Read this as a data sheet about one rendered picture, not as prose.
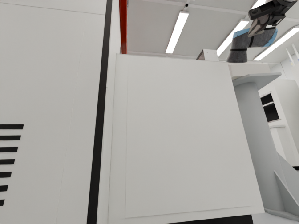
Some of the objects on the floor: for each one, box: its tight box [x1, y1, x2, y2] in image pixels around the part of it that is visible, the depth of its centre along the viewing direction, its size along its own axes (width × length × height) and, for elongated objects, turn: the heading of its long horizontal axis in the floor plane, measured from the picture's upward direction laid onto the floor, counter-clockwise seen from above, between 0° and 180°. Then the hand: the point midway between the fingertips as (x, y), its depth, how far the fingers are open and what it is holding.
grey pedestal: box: [232, 72, 299, 222], centre depth 95 cm, size 51×44×82 cm
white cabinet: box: [108, 54, 265, 224], centre depth 108 cm, size 64×96×82 cm, turn 3°
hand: (248, 34), depth 81 cm, fingers closed
